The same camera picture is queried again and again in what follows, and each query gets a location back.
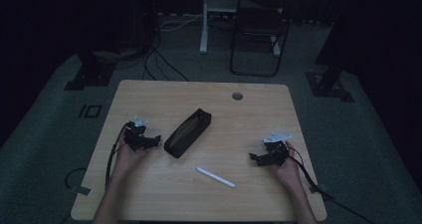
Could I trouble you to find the white table leg frame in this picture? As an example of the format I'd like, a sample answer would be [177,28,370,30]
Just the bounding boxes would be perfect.
[199,0,282,58]

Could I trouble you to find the white pen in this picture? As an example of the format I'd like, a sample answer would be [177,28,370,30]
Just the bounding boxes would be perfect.
[196,166,238,189]

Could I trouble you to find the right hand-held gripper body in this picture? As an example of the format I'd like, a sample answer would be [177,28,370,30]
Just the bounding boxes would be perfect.
[260,130,294,167]

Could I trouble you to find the person's right hand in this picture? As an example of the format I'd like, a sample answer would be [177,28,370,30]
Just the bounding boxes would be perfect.
[271,140,304,191]

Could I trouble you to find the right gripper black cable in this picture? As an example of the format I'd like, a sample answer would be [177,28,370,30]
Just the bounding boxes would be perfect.
[288,147,377,224]

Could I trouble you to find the black stand base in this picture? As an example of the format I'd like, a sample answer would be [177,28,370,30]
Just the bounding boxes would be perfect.
[64,51,117,92]
[305,64,355,104]

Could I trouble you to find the black folding chair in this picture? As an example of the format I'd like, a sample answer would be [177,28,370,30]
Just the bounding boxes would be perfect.
[229,0,291,79]

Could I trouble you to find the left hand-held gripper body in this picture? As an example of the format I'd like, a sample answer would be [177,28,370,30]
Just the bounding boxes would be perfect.
[123,115,149,152]

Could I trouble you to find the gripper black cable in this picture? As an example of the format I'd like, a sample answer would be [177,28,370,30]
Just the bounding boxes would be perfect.
[105,121,133,189]
[288,147,377,224]

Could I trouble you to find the black floor cables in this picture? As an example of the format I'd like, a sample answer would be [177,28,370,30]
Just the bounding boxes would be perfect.
[141,34,191,83]

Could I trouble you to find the person's left hand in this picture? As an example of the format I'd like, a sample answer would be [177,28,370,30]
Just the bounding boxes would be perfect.
[113,133,147,176]

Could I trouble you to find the black pencil case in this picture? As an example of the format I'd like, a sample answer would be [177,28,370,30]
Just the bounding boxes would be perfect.
[163,108,213,159]

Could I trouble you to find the white floor cable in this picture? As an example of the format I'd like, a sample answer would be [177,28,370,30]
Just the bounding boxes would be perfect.
[158,14,204,32]

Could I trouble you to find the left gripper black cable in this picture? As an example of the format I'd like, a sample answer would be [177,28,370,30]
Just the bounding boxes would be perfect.
[105,121,133,189]

